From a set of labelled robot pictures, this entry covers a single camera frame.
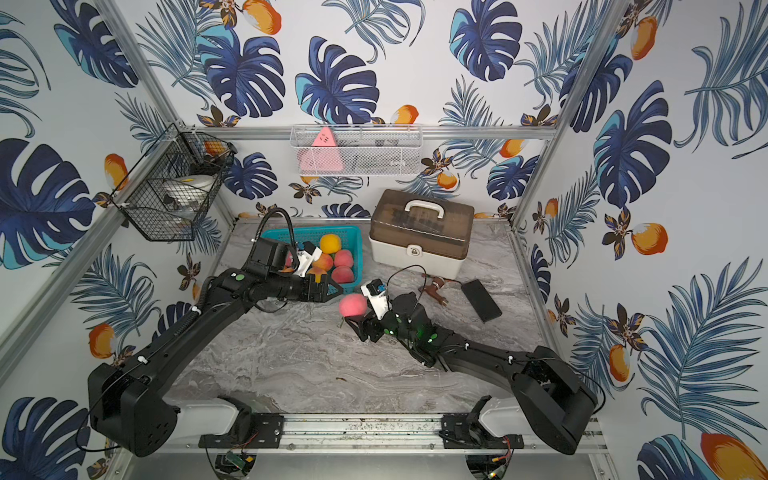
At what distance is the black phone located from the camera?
3.14 ft

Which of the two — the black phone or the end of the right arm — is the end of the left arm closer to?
the end of the right arm

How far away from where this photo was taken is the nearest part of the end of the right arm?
2.04 ft

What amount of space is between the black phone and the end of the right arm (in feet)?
1.17
